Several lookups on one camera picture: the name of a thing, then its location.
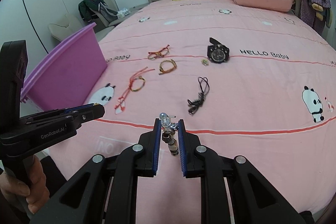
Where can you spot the white tissue pack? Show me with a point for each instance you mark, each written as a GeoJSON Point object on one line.
{"type": "Point", "coordinates": [123, 13]}

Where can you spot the purple blanket with plush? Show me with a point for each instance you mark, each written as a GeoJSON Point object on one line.
{"type": "Point", "coordinates": [315, 13]}

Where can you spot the black wrist watch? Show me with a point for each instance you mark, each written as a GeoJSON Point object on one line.
{"type": "Point", "coordinates": [217, 52]}

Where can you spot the beige far chair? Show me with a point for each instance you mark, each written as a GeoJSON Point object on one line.
{"type": "Point", "coordinates": [107, 15]}

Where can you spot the pink bed sheet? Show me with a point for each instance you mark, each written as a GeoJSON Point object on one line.
{"type": "Point", "coordinates": [273, 101]}

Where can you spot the yellow flower hair clip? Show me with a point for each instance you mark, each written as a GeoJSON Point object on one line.
{"type": "Point", "coordinates": [205, 62]}

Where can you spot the person's left hand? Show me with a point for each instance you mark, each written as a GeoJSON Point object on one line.
{"type": "Point", "coordinates": [36, 195]}

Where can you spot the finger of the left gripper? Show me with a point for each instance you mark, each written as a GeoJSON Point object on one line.
{"type": "Point", "coordinates": [85, 115]}
{"type": "Point", "coordinates": [70, 110]}

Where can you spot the purple plastic basin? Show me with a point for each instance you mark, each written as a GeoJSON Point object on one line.
{"type": "Point", "coordinates": [65, 77]}

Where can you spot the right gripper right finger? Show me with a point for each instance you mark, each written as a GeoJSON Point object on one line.
{"type": "Point", "coordinates": [190, 164]}

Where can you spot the beige near chair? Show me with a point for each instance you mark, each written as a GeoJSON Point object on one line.
{"type": "Point", "coordinates": [65, 27]}

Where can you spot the dark green jacket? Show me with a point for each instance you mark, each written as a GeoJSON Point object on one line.
{"type": "Point", "coordinates": [86, 8]}

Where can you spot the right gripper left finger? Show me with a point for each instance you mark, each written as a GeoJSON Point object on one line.
{"type": "Point", "coordinates": [147, 164]}

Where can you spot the beige chair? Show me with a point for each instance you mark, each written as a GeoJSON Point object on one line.
{"type": "Point", "coordinates": [65, 27]}
{"type": "Point", "coordinates": [107, 15]}

